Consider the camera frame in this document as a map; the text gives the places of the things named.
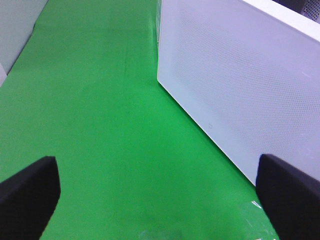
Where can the white microwave door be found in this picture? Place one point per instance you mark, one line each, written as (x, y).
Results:
(248, 73)

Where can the white wall panel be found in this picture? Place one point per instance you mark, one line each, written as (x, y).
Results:
(17, 21)

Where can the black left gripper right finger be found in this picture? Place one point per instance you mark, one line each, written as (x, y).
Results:
(289, 197)

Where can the white microwave oven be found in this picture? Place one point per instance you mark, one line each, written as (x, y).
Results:
(295, 10)

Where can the green table cloth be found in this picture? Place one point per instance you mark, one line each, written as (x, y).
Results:
(132, 164)

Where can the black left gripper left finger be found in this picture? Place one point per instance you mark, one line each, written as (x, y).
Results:
(28, 200)

